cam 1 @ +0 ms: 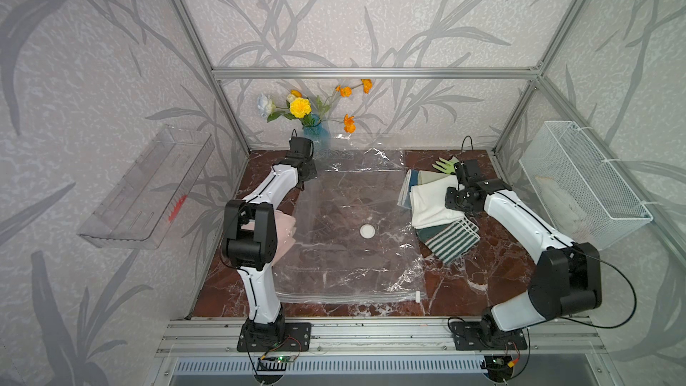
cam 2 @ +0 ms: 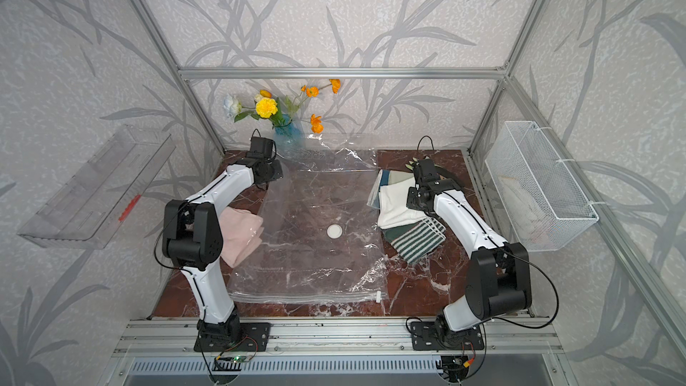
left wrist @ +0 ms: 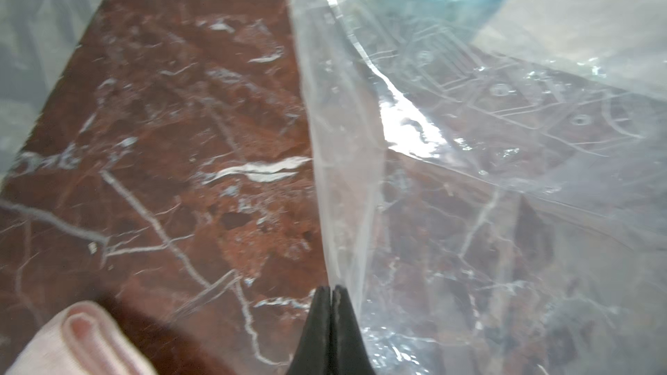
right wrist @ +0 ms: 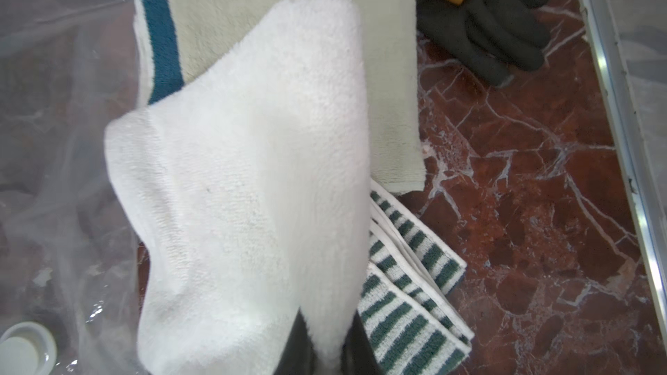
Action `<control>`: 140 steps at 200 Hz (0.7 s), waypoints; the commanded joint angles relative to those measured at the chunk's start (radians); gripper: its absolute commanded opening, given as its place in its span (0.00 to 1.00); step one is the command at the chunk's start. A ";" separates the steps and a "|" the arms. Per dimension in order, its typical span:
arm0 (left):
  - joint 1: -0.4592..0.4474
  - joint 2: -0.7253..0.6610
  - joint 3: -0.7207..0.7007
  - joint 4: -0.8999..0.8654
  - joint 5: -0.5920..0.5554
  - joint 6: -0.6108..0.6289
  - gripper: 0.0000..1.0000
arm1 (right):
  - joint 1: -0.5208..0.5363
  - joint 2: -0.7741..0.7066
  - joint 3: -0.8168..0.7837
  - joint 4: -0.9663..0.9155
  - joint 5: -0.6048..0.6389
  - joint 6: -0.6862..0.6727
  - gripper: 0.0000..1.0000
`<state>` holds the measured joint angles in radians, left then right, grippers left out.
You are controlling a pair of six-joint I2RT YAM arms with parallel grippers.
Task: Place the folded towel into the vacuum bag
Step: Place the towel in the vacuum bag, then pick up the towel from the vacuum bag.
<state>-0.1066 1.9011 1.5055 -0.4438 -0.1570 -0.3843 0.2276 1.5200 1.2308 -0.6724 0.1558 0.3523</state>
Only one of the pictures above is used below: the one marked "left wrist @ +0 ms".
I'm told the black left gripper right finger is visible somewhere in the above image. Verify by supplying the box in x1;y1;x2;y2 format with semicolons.
330;286;375;375

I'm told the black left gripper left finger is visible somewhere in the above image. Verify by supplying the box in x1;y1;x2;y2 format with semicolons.
286;286;331;375

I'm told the pink fluffy towel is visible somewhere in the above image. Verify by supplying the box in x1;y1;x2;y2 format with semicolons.
6;301;156;375

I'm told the clear plastic vacuum bag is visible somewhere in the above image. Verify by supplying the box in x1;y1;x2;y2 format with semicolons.
290;0;666;374

